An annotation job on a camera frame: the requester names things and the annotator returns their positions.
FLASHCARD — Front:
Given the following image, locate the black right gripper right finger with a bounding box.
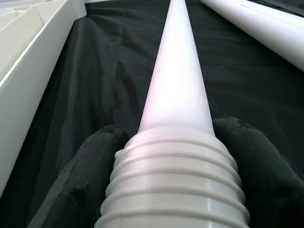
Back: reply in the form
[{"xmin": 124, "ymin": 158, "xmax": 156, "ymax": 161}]
[{"xmin": 212, "ymin": 115, "xmax": 304, "ymax": 228}]

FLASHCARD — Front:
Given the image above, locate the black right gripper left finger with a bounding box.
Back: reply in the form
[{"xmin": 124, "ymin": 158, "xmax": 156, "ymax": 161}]
[{"xmin": 27, "ymin": 125, "xmax": 130, "ymax": 228}]

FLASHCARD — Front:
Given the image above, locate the black tablecloth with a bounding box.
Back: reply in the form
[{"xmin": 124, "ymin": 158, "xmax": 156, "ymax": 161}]
[{"xmin": 0, "ymin": 0, "xmax": 304, "ymax": 228}]

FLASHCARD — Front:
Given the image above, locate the white plastic table top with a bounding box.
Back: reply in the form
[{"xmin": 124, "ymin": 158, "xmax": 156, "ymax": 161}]
[{"xmin": 0, "ymin": 0, "xmax": 86, "ymax": 178}]

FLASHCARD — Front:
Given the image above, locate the white plastic table leg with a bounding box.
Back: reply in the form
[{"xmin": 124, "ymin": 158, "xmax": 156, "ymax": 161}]
[
  {"xmin": 94, "ymin": 0, "xmax": 252, "ymax": 228},
  {"xmin": 200, "ymin": 0, "xmax": 304, "ymax": 68}
]

